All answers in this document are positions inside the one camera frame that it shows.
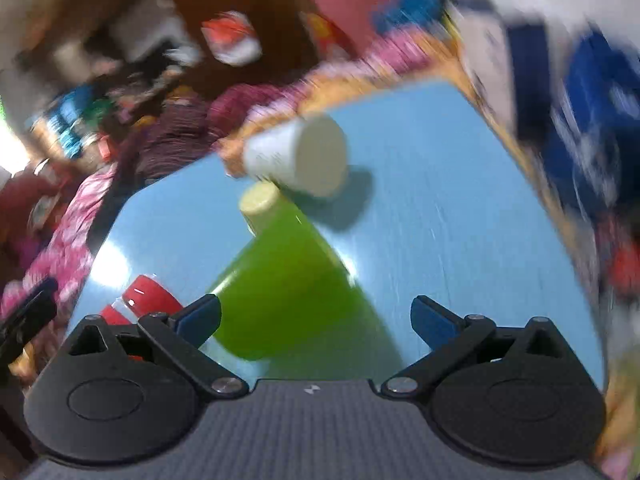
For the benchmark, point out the dark navy box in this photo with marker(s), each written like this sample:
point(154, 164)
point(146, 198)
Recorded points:
point(530, 80)

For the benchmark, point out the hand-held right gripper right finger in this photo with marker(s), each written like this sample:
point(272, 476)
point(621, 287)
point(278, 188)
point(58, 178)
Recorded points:
point(434, 324)

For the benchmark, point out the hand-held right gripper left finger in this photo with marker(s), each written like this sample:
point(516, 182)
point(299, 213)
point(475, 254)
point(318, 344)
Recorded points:
point(196, 321)

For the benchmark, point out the blue bag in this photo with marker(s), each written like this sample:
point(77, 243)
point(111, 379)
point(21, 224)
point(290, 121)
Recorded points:
point(595, 125)

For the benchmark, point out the red plastic cup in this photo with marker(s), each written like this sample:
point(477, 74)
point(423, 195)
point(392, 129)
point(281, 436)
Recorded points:
point(149, 292)

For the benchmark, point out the green plastic cup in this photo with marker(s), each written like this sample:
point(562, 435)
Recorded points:
point(285, 280)

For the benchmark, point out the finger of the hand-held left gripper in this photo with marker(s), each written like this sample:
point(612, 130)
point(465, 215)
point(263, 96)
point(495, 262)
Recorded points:
point(24, 312)

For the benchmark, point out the red and white packet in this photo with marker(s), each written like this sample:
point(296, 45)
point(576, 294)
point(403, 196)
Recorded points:
point(231, 37)

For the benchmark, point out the white paper cup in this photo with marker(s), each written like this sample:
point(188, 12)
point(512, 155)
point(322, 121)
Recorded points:
point(305, 152)

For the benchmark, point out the maroon knitted cloth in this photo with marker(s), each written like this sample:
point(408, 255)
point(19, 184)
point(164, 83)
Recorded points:
point(175, 130)

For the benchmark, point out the pink printed blanket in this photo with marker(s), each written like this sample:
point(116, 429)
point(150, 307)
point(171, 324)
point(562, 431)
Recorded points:
point(67, 240)

